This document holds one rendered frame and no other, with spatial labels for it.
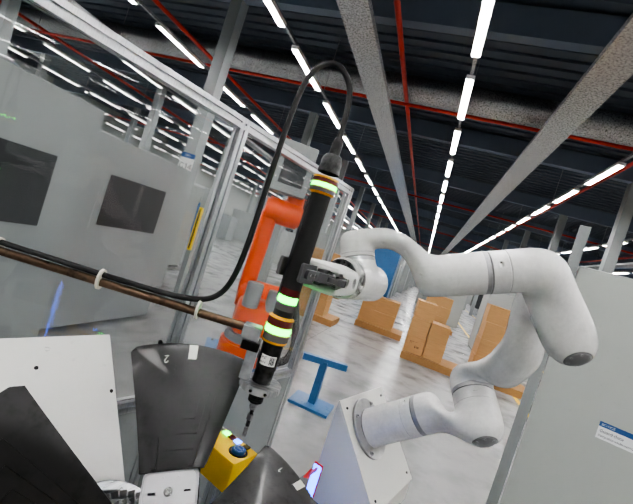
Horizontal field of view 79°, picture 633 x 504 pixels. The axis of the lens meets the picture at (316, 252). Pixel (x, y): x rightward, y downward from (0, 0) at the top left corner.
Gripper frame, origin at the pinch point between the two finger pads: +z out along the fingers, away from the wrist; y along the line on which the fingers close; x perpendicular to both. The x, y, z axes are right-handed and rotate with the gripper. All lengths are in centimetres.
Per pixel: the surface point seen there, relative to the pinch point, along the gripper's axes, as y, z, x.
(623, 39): -19, -381, 279
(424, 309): 175, -735, -61
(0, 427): 11.2, 31.2, -25.8
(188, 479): 4.4, 5.0, -38.0
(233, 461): 22, -31, -58
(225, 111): 71, -34, 38
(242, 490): 3.8, -10.7, -46.0
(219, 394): 10.9, -3.7, -28.1
